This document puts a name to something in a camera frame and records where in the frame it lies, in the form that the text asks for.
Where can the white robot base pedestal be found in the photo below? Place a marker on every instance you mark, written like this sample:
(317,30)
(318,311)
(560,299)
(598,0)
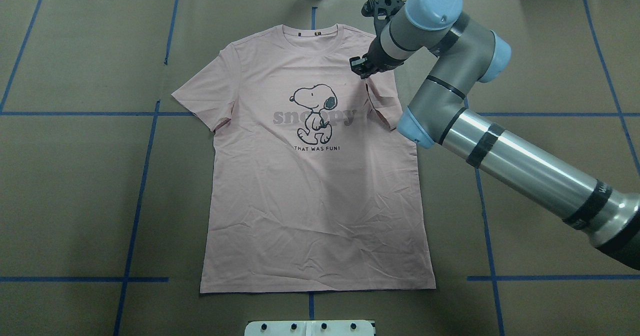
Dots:
(311,328)

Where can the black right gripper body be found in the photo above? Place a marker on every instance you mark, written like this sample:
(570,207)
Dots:
(375,59)

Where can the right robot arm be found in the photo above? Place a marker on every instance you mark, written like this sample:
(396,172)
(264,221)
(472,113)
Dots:
(467,53)

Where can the pink Snoopy t-shirt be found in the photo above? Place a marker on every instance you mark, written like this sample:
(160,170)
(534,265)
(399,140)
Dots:
(313,188)

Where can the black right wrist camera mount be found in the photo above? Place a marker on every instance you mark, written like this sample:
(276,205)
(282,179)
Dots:
(382,11)

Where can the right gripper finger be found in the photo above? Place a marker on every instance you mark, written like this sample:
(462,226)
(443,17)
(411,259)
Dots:
(356,64)
(364,73)

